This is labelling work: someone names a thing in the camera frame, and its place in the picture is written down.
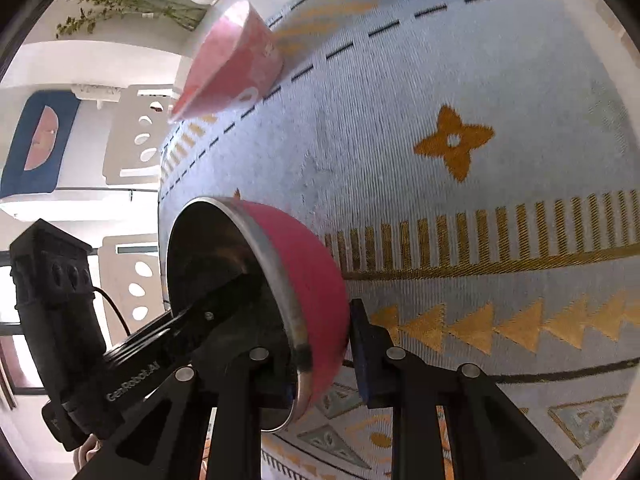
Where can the person's left hand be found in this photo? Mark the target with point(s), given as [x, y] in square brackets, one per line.
[86, 452]

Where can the grey yellow woven placemat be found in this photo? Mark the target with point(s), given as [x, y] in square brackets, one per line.
[500, 85]

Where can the blue pink cushion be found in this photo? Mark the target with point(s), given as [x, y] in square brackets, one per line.
[30, 145]

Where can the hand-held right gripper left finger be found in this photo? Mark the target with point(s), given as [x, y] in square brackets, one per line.
[250, 385]

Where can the green flower bunch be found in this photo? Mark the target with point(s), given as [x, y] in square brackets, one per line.
[115, 0]

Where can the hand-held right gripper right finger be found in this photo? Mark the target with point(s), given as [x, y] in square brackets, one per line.
[362, 360]

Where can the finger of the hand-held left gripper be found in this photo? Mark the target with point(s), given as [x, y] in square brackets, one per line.
[215, 310]

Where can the white chair with oval holes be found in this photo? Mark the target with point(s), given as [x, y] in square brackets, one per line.
[125, 135]
[117, 285]

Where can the pink steel bowl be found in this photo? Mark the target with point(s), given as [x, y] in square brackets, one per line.
[310, 280]

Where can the pink printed bowl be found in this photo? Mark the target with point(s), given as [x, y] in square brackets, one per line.
[235, 60]

